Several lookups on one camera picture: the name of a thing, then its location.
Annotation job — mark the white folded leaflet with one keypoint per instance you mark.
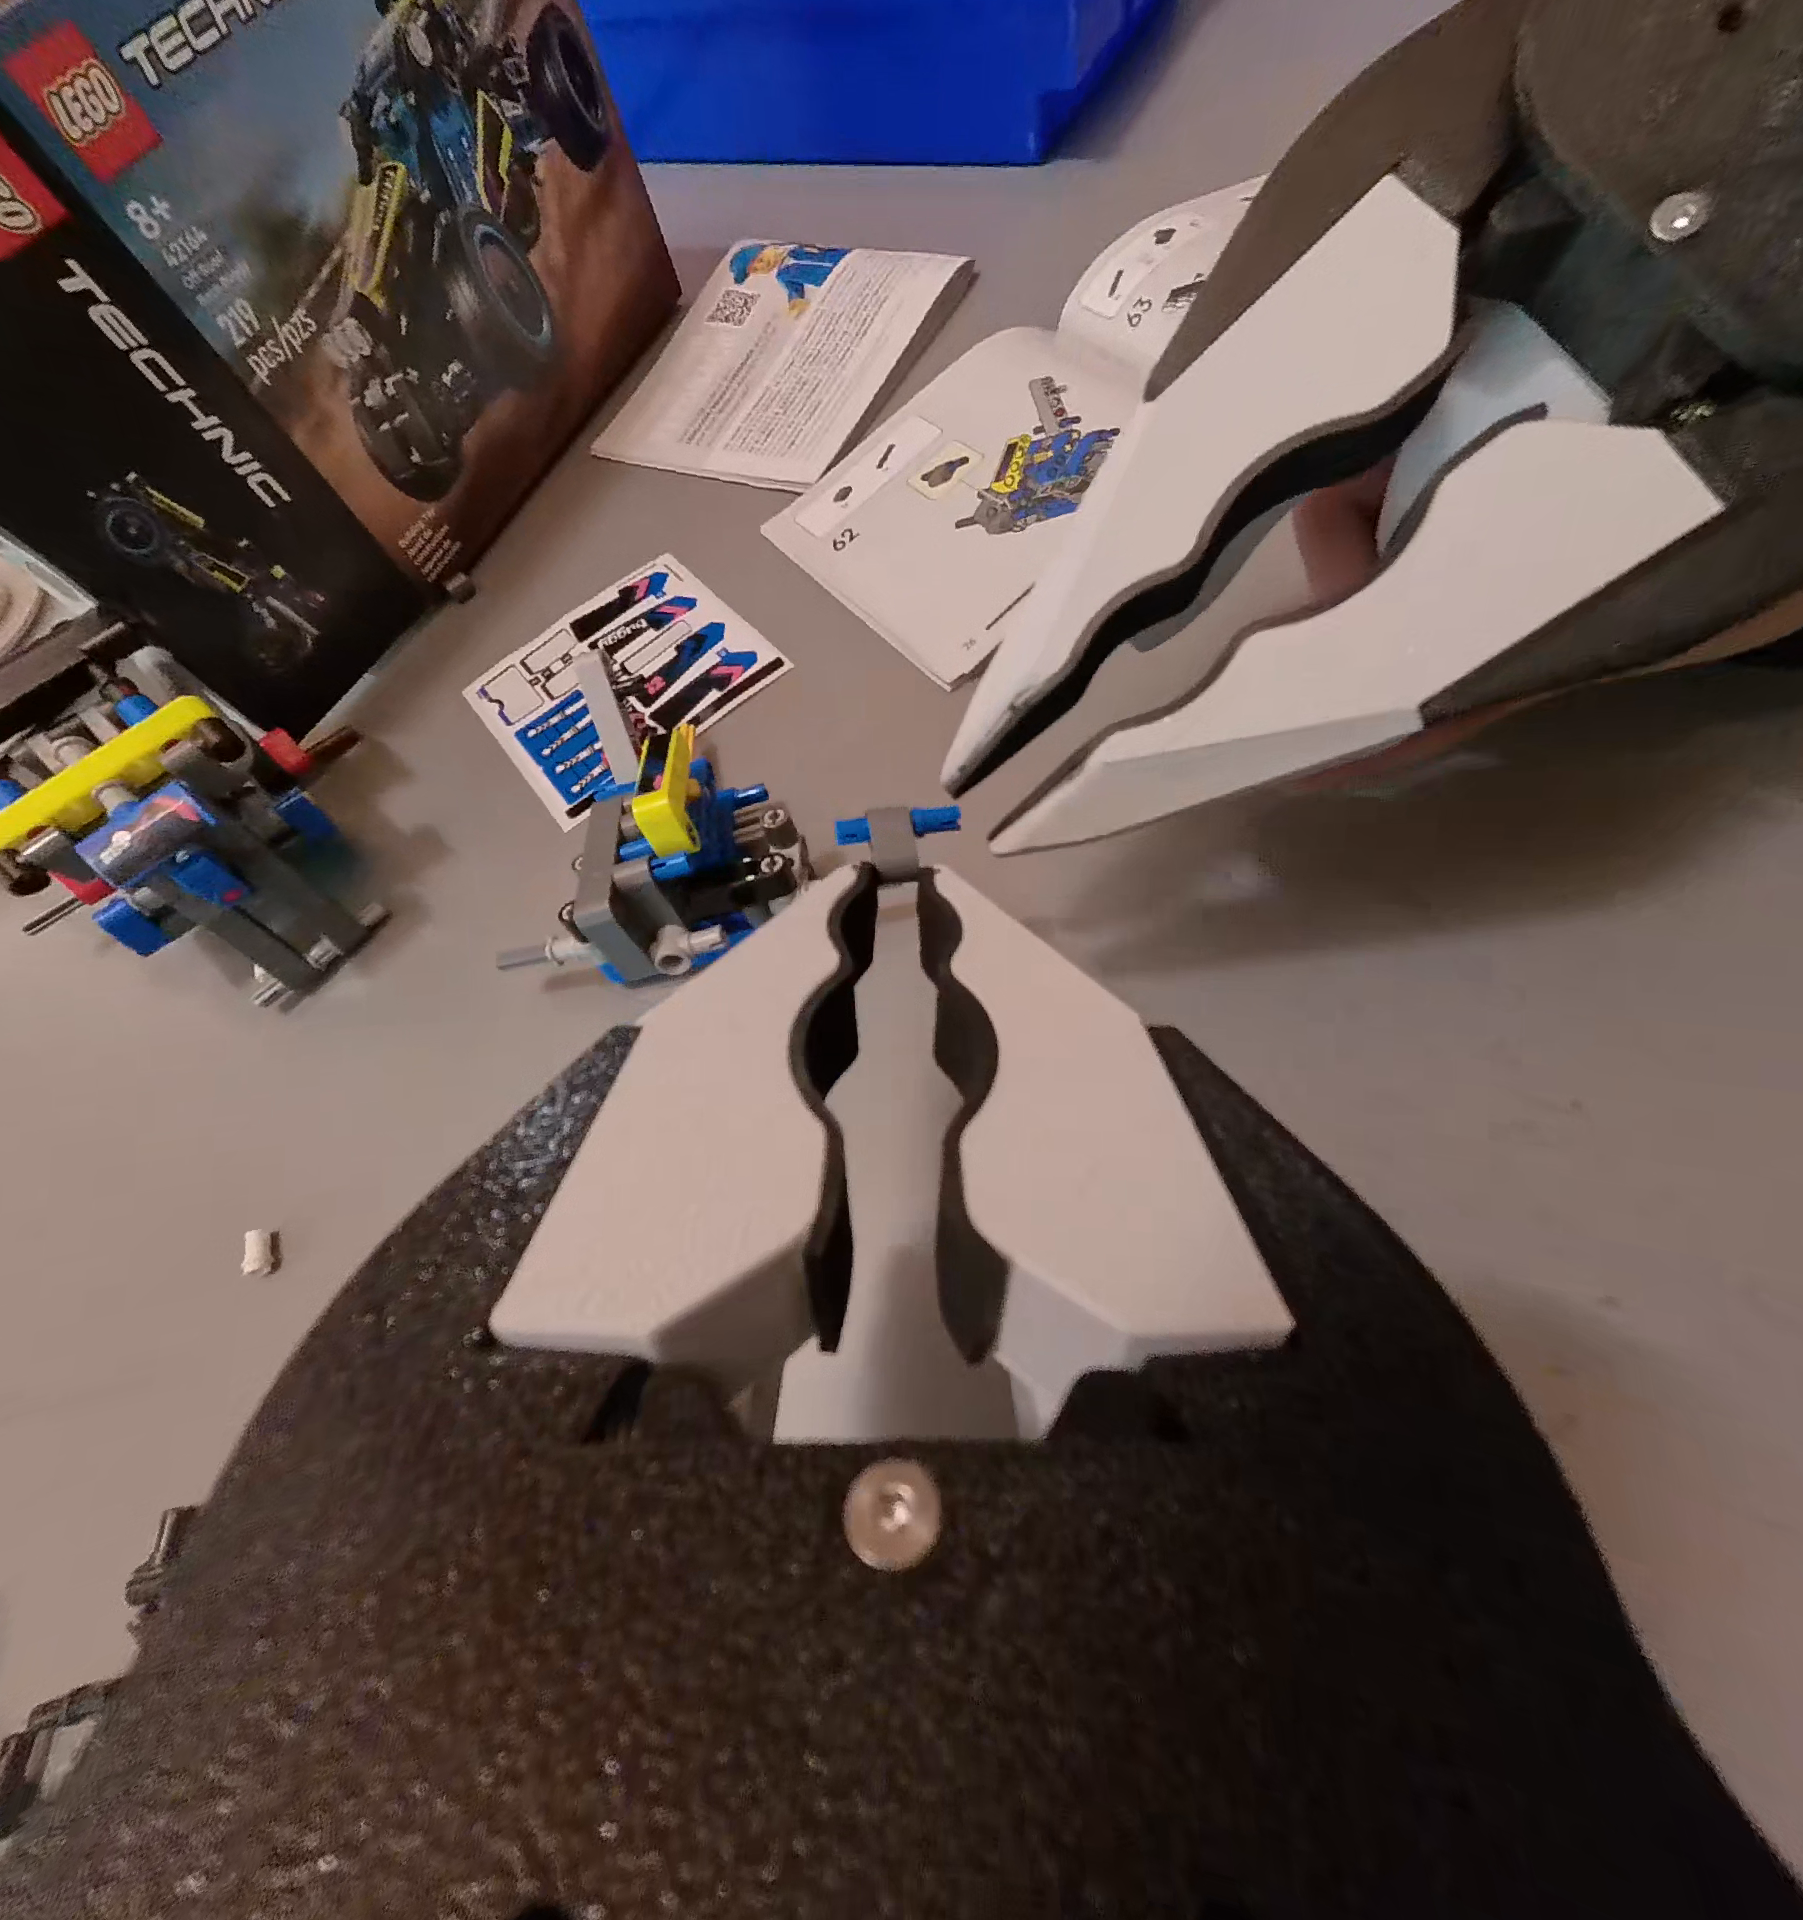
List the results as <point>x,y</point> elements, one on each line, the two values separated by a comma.
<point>781,376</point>

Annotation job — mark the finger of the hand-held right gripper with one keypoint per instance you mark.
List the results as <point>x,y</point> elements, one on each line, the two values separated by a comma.
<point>1442,602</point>
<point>1261,391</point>

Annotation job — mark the pile of loose lego pieces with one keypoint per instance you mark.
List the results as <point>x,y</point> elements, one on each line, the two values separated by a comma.
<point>165,1546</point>

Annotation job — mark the instruction booklet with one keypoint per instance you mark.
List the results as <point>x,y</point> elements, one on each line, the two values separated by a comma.
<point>873,569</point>

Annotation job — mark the lego assembly with dark frame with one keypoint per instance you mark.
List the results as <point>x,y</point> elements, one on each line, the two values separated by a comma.
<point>166,842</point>

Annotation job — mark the blue plastic bin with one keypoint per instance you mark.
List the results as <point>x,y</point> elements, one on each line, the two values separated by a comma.
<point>841,76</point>

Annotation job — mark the lego assembly with yellow axle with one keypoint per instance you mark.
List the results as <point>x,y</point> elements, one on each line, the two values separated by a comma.
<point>661,887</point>

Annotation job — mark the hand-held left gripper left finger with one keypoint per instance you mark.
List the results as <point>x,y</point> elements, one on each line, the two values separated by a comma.
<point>677,1187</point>

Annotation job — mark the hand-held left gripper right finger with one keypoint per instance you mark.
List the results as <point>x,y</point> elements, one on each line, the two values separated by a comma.
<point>1127,1187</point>

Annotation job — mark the lego set box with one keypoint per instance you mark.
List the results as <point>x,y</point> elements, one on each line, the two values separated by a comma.
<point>241,376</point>

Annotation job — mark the small cream lego pin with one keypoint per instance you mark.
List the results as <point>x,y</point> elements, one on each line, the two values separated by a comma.
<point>261,1255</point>

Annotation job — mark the sticker sheet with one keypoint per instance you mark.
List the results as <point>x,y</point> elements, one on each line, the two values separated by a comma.
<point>616,661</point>

